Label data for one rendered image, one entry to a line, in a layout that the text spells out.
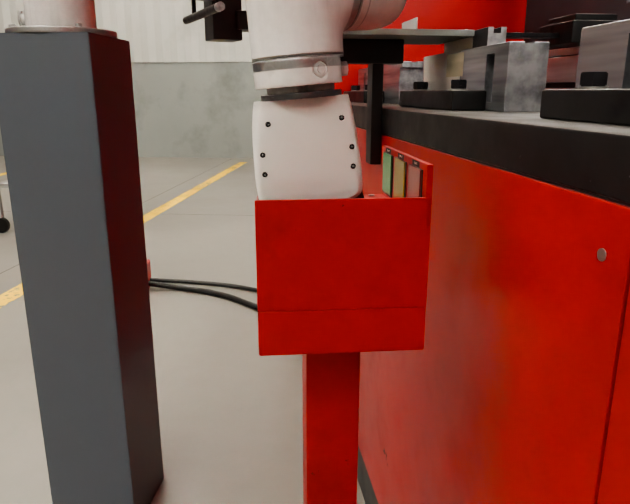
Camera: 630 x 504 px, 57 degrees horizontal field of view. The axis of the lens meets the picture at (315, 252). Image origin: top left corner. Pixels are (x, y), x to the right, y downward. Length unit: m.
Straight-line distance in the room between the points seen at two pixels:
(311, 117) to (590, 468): 0.36
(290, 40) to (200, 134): 8.08
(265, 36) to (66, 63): 0.65
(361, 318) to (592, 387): 0.20
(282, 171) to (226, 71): 7.94
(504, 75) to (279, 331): 0.52
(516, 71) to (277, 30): 0.46
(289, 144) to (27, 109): 0.71
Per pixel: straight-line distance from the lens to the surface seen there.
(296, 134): 0.54
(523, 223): 0.57
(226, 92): 8.47
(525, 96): 0.91
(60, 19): 1.18
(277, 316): 0.55
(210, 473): 1.56
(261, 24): 0.54
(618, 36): 0.68
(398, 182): 0.64
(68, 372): 1.28
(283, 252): 0.53
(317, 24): 0.53
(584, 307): 0.49
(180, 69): 8.64
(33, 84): 1.16
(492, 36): 1.01
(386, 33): 1.01
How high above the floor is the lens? 0.90
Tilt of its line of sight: 15 degrees down
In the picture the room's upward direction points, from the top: straight up
